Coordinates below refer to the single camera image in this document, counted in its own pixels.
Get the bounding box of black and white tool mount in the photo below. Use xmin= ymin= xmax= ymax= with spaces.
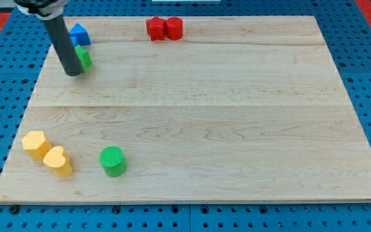
xmin=14 ymin=0 xmax=70 ymax=20

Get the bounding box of blue triangle block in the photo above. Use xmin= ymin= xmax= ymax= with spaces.
xmin=69 ymin=23 xmax=91 ymax=46

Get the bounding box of red cylinder block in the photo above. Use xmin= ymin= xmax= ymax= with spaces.
xmin=166 ymin=17 xmax=183 ymax=41

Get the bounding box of wooden board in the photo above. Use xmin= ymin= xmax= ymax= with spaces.
xmin=0 ymin=16 xmax=371 ymax=205

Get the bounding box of yellow heart block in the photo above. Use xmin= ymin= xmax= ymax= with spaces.
xmin=43 ymin=146 xmax=73 ymax=177

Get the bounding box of red star block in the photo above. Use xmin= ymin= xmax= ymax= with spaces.
xmin=146 ymin=16 xmax=166 ymax=41

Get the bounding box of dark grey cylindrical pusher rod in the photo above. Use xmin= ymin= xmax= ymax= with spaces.
xmin=43 ymin=15 xmax=83 ymax=76

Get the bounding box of blue cube block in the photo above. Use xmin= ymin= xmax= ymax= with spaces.
xmin=70 ymin=36 xmax=78 ymax=47

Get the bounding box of yellow hexagon block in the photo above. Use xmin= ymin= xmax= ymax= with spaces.
xmin=21 ymin=131 xmax=52 ymax=160

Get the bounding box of green star block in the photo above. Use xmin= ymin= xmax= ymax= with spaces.
xmin=75 ymin=45 xmax=93 ymax=73

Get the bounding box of green cylinder block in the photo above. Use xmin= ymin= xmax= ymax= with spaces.
xmin=99 ymin=146 xmax=128 ymax=177

